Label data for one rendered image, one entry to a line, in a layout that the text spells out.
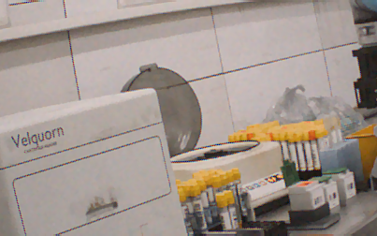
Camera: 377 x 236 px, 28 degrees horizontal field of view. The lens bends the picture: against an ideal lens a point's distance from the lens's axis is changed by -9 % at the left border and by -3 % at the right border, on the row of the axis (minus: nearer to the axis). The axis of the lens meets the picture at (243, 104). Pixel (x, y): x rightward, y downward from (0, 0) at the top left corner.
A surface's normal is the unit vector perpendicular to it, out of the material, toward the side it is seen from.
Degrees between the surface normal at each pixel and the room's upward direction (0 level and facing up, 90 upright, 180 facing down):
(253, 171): 90
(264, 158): 90
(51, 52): 90
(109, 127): 89
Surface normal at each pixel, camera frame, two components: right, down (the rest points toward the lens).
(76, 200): 0.78, -0.11
